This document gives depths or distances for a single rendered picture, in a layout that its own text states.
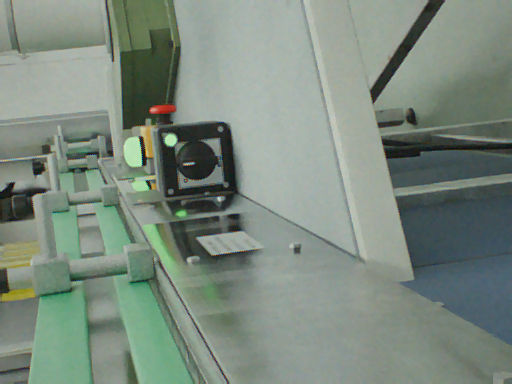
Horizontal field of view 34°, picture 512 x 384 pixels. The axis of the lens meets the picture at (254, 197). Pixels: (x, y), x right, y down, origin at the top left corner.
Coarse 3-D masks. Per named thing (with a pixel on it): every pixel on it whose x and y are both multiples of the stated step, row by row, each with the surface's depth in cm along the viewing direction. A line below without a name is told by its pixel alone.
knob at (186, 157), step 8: (184, 144) 94; (192, 144) 93; (200, 144) 93; (208, 144) 95; (184, 152) 93; (192, 152) 93; (200, 152) 93; (208, 152) 93; (176, 160) 94; (184, 160) 92; (192, 160) 92; (200, 160) 92; (208, 160) 92; (216, 160) 92; (184, 168) 92; (192, 168) 93; (200, 168) 93; (208, 168) 93; (184, 176) 94; (192, 176) 93; (200, 176) 93; (208, 176) 94
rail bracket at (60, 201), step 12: (48, 156) 106; (48, 192) 106; (60, 192) 106; (84, 192) 107; (96, 192) 108; (108, 192) 107; (120, 192) 107; (12, 204) 105; (24, 204) 105; (60, 204) 106; (72, 204) 107; (84, 204) 108; (108, 204) 107
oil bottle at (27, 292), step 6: (30, 258) 137; (0, 264) 135; (6, 264) 134; (12, 264) 134; (18, 264) 133; (24, 264) 133; (30, 288) 133; (6, 294) 133; (12, 294) 133; (18, 294) 133; (24, 294) 133; (30, 294) 134; (0, 300) 133; (6, 300) 133
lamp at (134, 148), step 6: (132, 138) 125; (138, 138) 124; (126, 144) 124; (132, 144) 123; (138, 144) 124; (144, 144) 124; (126, 150) 124; (132, 150) 123; (138, 150) 123; (144, 150) 123; (126, 156) 124; (132, 156) 123; (138, 156) 123; (144, 156) 124; (132, 162) 124; (138, 162) 124; (144, 162) 124
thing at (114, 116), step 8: (104, 72) 183; (112, 72) 169; (112, 80) 168; (112, 88) 168; (112, 96) 169; (112, 104) 169; (112, 112) 185; (112, 120) 185; (112, 128) 185; (120, 128) 171; (112, 136) 186; (120, 136) 171; (120, 144) 170; (120, 152) 170
